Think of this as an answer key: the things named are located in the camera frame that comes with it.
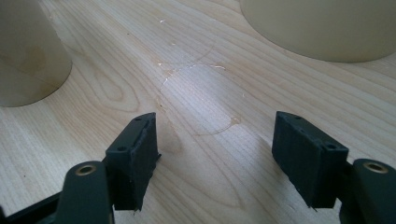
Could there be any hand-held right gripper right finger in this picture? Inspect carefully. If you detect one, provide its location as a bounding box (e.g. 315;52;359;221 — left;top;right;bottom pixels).
271;110;349;210

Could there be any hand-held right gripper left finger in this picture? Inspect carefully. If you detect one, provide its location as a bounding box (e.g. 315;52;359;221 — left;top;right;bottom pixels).
105;112;163;213

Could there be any stained beige paper cup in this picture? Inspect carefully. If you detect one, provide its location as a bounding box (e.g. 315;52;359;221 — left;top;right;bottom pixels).
0;0;74;108

